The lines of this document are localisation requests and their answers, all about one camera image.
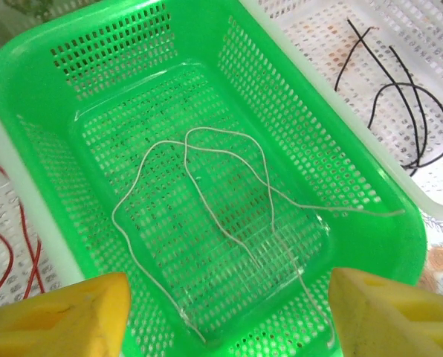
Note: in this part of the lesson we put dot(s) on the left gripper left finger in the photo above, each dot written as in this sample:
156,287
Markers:
39,327

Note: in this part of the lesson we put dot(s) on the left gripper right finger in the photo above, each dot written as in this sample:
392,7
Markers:
400,323

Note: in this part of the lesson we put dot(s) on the green plastic basket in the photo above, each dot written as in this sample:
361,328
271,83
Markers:
400,238

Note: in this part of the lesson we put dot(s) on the white plastic basket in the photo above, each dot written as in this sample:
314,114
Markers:
17,193
422,37

